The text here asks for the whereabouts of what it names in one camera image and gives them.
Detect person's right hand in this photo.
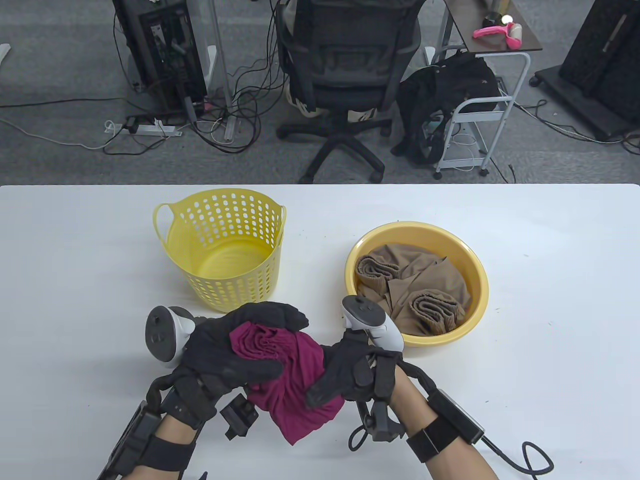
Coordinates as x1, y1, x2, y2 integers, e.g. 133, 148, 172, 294
306, 330, 403, 409

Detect person's left hand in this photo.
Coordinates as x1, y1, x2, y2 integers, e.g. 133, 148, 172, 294
172, 301, 310, 429

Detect magenta shorts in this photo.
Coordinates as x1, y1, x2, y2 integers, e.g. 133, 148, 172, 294
229, 321, 346, 447

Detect brown shorts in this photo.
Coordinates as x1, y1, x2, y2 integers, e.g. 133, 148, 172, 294
355, 244, 472, 336

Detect black forearm brace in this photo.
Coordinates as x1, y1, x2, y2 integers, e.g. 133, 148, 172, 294
97, 372, 176, 480

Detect person's left forearm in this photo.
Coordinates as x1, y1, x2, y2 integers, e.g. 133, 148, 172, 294
150, 412, 201, 480

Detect grey VR controller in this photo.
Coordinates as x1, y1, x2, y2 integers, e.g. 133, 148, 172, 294
145, 305, 197, 369
341, 295, 405, 352

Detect yellow perforated plastic basket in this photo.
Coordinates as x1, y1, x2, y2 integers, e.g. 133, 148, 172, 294
153, 188, 288, 314

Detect black battery pack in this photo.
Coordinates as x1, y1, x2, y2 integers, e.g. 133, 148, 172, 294
427, 389, 486, 445

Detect yellow plastic basin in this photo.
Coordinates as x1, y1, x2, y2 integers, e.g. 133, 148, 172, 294
344, 221, 490, 349

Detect white power strip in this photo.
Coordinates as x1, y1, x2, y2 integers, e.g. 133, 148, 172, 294
105, 120, 184, 137

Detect black bag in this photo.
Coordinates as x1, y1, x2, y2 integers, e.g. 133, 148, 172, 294
391, 50, 501, 166

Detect black computer tower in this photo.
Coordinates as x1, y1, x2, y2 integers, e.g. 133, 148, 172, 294
112, 0, 209, 119

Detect black mesh office chair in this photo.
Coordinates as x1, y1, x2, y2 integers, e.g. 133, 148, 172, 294
276, 0, 423, 185

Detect pink plastic tool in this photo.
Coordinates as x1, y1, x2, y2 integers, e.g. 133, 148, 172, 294
473, 22, 523, 50

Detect white cart with brown top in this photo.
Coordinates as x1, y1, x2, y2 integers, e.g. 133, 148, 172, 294
431, 0, 544, 180

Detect black wheeled cabinet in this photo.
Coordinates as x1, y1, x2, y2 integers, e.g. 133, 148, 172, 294
530, 0, 640, 142

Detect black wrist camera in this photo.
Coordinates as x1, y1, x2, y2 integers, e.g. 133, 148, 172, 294
357, 400, 406, 442
220, 393, 260, 441

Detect black wrist strap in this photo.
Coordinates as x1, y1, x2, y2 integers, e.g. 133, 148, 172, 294
406, 415, 471, 463
142, 434, 197, 473

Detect black looped cable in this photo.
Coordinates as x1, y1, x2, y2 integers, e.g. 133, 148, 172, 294
482, 435, 555, 476

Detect bundle of black cables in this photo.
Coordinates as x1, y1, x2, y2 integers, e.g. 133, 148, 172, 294
192, 0, 293, 155

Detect white floor cable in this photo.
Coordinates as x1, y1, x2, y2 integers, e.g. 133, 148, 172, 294
0, 117, 108, 150

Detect grey desk leg post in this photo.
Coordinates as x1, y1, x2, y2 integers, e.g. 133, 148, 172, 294
206, 0, 237, 142

